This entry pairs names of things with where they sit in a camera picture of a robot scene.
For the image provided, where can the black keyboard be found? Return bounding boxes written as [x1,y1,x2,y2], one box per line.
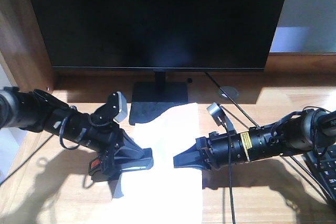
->
[302,144,335,208]

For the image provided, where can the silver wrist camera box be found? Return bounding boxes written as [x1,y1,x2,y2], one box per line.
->
[94,91,128,123]
[207,102,235,132]

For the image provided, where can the black monitor cable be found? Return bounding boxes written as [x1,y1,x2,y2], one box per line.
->
[203,71,260,127]

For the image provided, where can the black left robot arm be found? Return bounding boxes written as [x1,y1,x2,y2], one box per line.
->
[1,87,127,182]

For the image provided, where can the black stapler with orange pad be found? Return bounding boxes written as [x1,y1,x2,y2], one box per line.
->
[88,147,154,183]

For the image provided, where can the grey desk cable grommet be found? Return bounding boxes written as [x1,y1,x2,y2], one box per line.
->
[218,86,239,100]

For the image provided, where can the black computer monitor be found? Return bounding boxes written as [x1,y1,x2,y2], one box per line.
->
[31,0,285,71]

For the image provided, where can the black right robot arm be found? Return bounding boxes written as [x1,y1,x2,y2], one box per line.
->
[173,108,335,170]

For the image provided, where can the wooden desk side panel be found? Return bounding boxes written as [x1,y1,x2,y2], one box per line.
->
[1,0,57,92]

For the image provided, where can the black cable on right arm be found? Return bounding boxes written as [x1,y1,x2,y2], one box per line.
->
[220,111,237,224]

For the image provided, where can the black monitor stand base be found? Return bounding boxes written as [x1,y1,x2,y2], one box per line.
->
[129,72,188,125]

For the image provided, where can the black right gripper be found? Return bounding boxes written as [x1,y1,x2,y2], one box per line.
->
[173,131,248,170]

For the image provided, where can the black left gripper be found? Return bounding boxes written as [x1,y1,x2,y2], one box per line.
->
[43,106,152,177]

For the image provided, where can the white paper sheets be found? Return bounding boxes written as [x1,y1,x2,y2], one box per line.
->
[110,103,203,223]

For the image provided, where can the black loop cable on arm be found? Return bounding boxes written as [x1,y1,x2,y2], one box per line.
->
[59,105,87,150]

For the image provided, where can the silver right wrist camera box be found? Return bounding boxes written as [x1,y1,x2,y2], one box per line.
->
[207,102,235,132]

